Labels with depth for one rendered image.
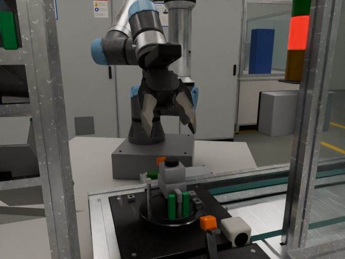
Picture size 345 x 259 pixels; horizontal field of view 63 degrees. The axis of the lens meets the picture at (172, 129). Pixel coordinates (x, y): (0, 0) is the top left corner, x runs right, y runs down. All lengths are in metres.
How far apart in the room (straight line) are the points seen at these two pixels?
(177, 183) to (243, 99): 4.04
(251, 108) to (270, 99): 4.18
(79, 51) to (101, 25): 0.38
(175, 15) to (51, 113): 0.83
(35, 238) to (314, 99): 0.69
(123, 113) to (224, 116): 1.35
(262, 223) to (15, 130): 3.31
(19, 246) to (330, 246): 0.68
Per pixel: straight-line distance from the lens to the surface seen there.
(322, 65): 0.49
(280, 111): 0.50
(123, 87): 3.53
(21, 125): 3.71
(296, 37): 0.51
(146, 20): 0.70
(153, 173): 0.81
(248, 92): 4.59
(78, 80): 3.52
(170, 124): 3.71
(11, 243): 0.83
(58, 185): 0.32
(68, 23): 3.52
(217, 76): 3.80
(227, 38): 3.84
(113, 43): 0.83
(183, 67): 1.06
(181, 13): 1.08
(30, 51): 0.29
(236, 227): 0.57
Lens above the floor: 1.31
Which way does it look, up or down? 16 degrees down
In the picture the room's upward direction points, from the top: straight up
